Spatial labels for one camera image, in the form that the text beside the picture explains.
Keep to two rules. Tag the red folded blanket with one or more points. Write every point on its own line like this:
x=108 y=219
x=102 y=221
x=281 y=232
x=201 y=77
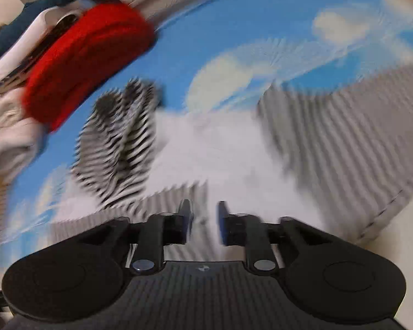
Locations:
x=103 y=41

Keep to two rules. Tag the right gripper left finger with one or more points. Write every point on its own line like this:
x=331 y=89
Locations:
x=84 y=274

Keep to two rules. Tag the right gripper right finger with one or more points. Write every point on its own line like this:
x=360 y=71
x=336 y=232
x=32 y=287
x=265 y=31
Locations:
x=320 y=273

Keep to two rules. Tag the blue white patterned bedsheet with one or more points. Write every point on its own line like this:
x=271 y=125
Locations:
x=216 y=59

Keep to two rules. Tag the cream folded quilt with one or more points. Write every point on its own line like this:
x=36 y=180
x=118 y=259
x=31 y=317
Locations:
x=22 y=138

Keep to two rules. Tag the black white striped sock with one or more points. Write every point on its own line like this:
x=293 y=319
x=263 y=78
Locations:
x=116 y=146

